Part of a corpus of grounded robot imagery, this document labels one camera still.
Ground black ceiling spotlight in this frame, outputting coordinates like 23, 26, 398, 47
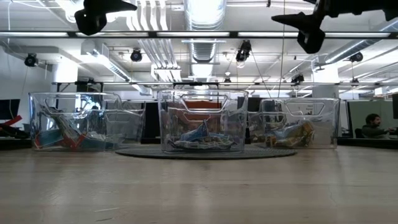
129, 48, 143, 63
235, 39, 252, 63
348, 51, 364, 63
290, 73, 305, 85
24, 53, 40, 68

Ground orange panel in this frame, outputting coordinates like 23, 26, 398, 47
183, 100, 223, 110

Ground thin hanging black wire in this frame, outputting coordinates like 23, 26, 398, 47
278, 0, 286, 98

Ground pale silver granola bar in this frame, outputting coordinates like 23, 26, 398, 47
40, 105, 86, 150

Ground black rail clamp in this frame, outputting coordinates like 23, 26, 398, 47
172, 81, 220, 90

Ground silver ventilation duct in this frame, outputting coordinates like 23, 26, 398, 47
183, 0, 228, 63

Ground white ceiling duct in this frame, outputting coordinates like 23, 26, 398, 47
80, 42, 153, 96

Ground grey green partition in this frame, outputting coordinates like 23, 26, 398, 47
346, 99, 398, 140

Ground black monitor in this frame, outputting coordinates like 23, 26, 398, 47
0, 98, 21, 121

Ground red strap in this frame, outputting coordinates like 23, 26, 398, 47
0, 114, 24, 127

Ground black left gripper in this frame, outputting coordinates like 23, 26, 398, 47
73, 0, 138, 37

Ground green gold granola bar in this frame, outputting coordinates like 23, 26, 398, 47
287, 121, 315, 147
264, 130, 295, 148

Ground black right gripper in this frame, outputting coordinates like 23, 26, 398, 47
271, 0, 398, 55

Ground clear plastic bin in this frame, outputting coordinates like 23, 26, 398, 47
28, 91, 146, 151
157, 88, 249, 154
248, 97, 341, 150

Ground white ceiling pipes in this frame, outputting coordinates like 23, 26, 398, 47
127, 0, 183, 82

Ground white column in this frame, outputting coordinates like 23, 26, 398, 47
312, 63, 340, 99

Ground person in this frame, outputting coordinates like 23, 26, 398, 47
360, 113, 398, 140

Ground grey round woven mat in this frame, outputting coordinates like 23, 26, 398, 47
114, 146, 298, 161

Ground grey horizontal rail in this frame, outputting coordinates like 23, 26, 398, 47
51, 81, 398, 87

